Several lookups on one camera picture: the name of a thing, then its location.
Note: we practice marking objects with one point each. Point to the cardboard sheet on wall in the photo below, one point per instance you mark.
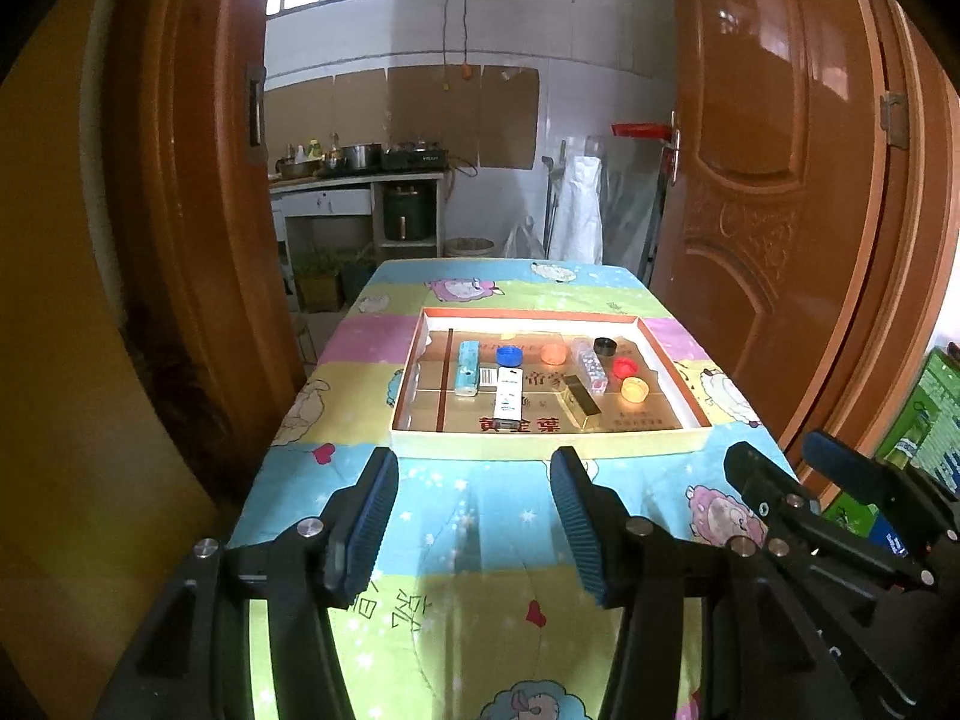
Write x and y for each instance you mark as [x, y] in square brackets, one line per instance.
[420, 112]

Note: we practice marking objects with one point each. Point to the red bottle cap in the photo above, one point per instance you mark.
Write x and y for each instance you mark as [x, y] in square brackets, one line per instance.
[623, 367]

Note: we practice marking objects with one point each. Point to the clear box of dice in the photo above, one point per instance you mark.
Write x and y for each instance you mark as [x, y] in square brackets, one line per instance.
[589, 369]

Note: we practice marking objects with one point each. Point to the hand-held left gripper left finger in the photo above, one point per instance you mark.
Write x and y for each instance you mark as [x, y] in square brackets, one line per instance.
[367, 525]

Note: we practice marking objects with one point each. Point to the metal door hinge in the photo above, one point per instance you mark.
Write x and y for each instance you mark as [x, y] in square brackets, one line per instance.
[892, 118]

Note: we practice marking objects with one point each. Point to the carved orange wooden door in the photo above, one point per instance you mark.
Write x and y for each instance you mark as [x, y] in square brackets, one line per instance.
[750, 165]

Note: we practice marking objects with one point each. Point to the teal rectangular box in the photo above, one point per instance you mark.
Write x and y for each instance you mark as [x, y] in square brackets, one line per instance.
[467, 367]

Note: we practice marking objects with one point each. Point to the shallow cardboard tray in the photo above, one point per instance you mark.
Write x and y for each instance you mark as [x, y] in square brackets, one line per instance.
[555, 444]

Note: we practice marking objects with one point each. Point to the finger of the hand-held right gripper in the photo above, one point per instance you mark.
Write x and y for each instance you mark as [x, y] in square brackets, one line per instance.
[757, 476]
[844, 457]

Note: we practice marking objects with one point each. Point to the small white barcode box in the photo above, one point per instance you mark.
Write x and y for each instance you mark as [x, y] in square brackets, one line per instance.
[489, 377]

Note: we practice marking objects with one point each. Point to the metal door latch plate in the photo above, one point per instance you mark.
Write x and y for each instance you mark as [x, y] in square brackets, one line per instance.
[256, 112]

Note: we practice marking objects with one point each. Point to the black bottle cap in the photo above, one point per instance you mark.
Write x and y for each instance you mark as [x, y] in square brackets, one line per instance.
[606, 346]

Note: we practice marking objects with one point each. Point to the black gas stove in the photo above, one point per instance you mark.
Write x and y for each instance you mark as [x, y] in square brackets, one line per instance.
[415, 157]

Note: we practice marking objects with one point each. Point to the gold rectangular box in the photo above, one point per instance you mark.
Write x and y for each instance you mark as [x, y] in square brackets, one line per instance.
[581, 401]

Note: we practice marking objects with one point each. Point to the round woven basket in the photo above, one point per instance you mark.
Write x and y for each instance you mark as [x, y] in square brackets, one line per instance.
[469, 246]

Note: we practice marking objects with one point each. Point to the crate of green plants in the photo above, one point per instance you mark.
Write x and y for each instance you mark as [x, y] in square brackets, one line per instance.
[319, 283]

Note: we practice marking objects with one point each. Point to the long white box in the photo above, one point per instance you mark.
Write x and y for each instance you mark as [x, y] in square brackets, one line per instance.
[508, 397]

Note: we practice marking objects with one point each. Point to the yellow bottle cap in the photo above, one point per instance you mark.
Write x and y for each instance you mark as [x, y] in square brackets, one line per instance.
[634, 388]

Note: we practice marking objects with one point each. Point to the metal cooking pot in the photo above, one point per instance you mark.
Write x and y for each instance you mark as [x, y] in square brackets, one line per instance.
[360, 155]

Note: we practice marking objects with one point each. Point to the red paper strip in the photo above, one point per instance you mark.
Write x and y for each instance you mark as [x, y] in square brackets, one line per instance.
[637, 130]

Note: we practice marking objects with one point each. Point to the blue bottle cap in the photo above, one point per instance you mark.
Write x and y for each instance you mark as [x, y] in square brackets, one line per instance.
[510, 355]

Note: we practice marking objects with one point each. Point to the kitchen counter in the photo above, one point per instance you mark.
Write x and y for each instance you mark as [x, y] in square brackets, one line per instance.
[345, 199]

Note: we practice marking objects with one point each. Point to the white plastic bag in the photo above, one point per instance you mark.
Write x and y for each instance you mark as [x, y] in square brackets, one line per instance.
[581, 202]

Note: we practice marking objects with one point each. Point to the dark air fryer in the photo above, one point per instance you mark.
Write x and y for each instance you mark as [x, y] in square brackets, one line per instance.
[405, 214]

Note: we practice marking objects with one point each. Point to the green printed carton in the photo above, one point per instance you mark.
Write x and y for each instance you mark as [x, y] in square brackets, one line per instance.
[926, 420]

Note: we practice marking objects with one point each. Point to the orange bottle cap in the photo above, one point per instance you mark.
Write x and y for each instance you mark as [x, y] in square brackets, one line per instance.
[553, 353]

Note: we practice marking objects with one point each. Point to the cartoon printed tablecloth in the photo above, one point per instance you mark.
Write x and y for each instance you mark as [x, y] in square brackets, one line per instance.
[480, 540]

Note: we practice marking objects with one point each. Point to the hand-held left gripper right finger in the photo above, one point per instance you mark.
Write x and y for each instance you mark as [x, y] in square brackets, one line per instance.
[581, 529]

